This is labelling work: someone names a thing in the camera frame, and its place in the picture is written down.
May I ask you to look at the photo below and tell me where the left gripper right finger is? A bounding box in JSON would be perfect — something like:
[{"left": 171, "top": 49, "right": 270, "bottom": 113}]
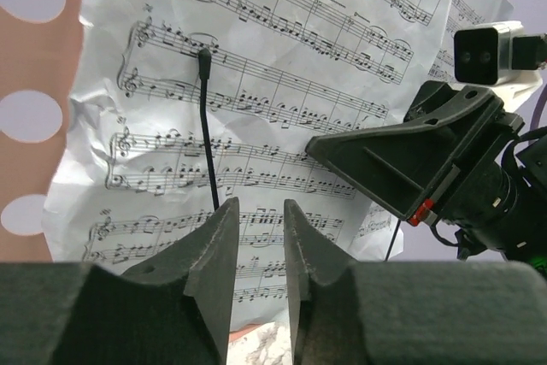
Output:
[{"left": 284, "top": 199, "right": 546, "bottom": 364}]

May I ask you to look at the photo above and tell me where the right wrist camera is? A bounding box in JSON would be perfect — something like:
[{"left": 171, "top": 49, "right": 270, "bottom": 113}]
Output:
[{"left": 453, "top": 21, "right": 546, "bottom": 86}]

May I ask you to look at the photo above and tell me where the sheet music page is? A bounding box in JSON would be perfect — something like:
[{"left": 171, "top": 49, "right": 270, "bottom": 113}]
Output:
[
  {"left": 44, "top": 0, "right": 450, "bottom": 330},
  {"left": 352, "top": 0, "right": 539, "bottom": 263}
]

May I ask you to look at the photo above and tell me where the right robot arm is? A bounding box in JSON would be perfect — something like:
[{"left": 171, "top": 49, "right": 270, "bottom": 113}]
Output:
[{"left": 306, "top": 81, "right": 546, "bottom": 273}]

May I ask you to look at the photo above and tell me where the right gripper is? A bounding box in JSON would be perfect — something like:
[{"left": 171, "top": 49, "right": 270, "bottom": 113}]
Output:
[{"left": 305, "top": 80, "right": 523, "bottom": 254}]

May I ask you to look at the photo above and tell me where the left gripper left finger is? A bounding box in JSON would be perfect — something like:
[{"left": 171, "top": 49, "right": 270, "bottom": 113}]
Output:
[{"left": 1, "top": 199, "right": 239, "bottom": 364}]

